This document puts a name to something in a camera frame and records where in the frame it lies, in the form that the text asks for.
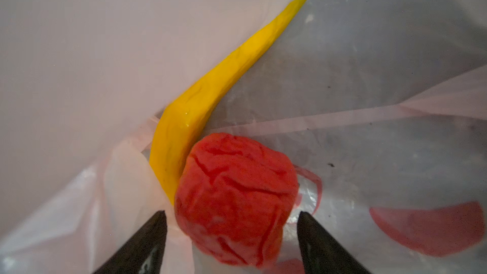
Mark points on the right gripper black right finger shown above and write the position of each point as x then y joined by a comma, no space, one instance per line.
321,253

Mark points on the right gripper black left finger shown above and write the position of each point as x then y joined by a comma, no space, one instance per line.
143,252

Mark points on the red fake apple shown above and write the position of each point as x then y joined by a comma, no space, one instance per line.
234,197

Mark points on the yellow fake banana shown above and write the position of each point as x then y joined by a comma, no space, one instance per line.
205,99

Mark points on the pink plastic bag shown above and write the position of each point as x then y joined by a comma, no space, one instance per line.
380,105

